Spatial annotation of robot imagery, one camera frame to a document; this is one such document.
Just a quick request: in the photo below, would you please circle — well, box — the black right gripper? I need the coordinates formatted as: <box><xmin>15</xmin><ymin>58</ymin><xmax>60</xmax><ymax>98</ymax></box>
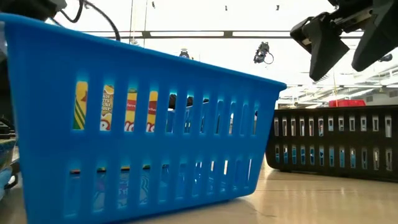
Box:
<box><xmin>290</xmin><ymin>0</ymin><xmax>398</xmax><ymax>81</ymax></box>

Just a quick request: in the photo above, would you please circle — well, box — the black plastic slotted basket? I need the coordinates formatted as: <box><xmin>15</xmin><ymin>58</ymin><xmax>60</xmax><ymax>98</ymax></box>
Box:
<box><xmin>266</xmin><ymin>105</ymin><xmax>398</xmax><ymax>184</ymax></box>

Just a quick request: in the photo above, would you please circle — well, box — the blue plastic slotted basket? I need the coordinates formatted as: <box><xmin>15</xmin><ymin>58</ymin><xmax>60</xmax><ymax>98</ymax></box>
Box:
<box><xmin>0</xmin><ymin>12</ymin><xmax>287</xmax><ymax>224</ymax></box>

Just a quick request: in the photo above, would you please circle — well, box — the red plastic crate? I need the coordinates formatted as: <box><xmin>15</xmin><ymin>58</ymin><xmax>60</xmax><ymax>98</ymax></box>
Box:
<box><xmin>328</xmin><ymin>99</ymin><xmax>367</xmax><ymax>108</ymax></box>

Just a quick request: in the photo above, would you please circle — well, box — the black overhead beam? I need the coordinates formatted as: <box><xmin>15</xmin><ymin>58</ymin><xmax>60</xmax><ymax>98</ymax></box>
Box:
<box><xmin>83</xmin><ymin>30</ymin><xmax>364</xmax><ymax>39</ymax></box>

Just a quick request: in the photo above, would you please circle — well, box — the thin yellow hanging cord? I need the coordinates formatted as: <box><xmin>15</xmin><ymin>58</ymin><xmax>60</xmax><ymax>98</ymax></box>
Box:
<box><xmin>333</xmin><ymin>70</ymin><xmax>339</xmax><ymax>106</ymax></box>

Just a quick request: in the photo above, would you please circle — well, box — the black overhead camera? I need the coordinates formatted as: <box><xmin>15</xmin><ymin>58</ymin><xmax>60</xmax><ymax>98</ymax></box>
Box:
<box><xmin>253</xmin><ymin>42</ymin><xmax>275</xmax><ymax>65</ymax></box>

